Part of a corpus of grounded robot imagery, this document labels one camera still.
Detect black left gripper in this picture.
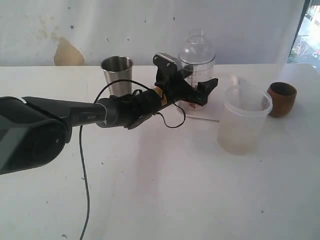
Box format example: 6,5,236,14
154,69,219,105

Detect clear graduated shaker cup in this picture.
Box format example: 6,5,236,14
179,59,215,112

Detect fruit pieces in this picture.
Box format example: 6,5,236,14
184,84,206,110

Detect clear shaker lid dome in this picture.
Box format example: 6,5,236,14
178,28,216,65

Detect translucent plastic container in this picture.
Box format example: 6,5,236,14
217,83,273,155

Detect brown wooden cup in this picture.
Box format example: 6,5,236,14
267,82,297,118

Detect stainless steel cup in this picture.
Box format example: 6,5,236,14
100,56,134,97

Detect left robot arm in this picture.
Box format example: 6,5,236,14
0,70,218,174

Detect white rectangular tray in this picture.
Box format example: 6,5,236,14
182,70,247,122

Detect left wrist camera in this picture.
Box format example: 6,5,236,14
153,52,182,76

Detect window frame dark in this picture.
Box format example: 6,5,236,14
287,0,312,63

